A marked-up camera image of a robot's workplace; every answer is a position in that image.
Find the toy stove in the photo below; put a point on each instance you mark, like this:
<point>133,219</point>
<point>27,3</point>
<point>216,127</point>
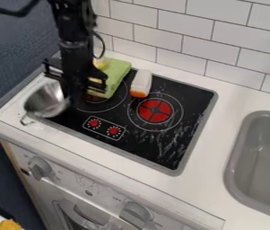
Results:
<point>161,131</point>

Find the green cloth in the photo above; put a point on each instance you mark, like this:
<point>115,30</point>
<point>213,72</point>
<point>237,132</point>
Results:
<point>116,75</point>

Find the silver pot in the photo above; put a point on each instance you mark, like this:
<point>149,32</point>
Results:
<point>45,101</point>

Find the yellow toy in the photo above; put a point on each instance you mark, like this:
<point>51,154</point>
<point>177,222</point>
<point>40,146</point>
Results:
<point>100,63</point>

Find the toy sink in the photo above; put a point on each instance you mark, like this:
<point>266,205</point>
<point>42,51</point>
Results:
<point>260,167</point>

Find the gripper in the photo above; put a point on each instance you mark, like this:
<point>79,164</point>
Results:
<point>75,64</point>

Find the white and orange toy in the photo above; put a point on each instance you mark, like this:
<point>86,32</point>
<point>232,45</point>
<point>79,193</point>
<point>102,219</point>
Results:
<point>141,82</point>

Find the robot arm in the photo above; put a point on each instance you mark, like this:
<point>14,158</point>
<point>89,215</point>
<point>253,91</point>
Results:
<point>72,21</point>

